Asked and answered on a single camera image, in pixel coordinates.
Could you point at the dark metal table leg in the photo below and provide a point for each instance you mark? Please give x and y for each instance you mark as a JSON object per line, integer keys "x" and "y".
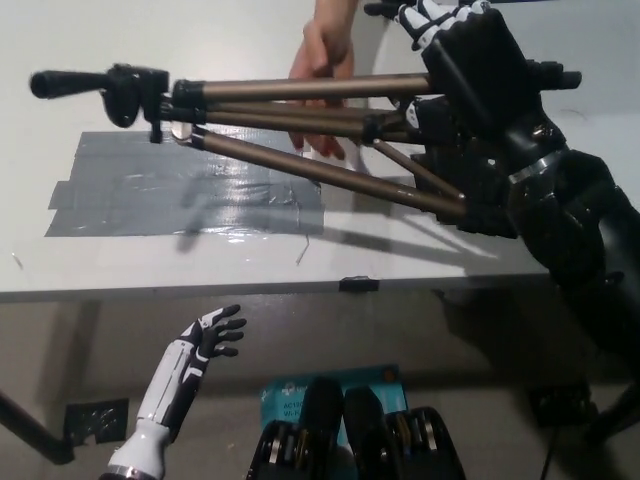
{"x": 40, "y": 435}

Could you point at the person bare hand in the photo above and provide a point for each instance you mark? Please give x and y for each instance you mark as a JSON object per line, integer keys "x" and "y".
{"x": 325, "y": 50}

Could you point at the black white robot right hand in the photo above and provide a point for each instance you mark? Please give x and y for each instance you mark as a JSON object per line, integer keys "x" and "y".
{"x": 480, "y": 75}

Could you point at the teal cardboard box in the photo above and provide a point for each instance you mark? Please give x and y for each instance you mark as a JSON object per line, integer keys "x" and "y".
{"x": 285, "y": 400}

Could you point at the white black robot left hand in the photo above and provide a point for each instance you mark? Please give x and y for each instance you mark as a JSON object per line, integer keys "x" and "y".
{"x": 165, "y": 385}

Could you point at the grey duct tape patch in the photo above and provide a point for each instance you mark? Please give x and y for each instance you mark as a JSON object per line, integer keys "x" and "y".
{"x": 125, "y": 200}

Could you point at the black floor tape patch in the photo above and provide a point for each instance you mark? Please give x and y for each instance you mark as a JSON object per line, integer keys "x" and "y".
{"x": 562, "y": 405}
{"x": 97, "y": 420}

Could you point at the small black tape strip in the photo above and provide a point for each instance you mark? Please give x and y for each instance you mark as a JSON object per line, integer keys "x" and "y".
{"x": 357, "y": 282}

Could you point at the bronze tripod with black head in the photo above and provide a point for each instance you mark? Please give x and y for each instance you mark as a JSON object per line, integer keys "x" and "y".
{"x": 300, "y": 87}

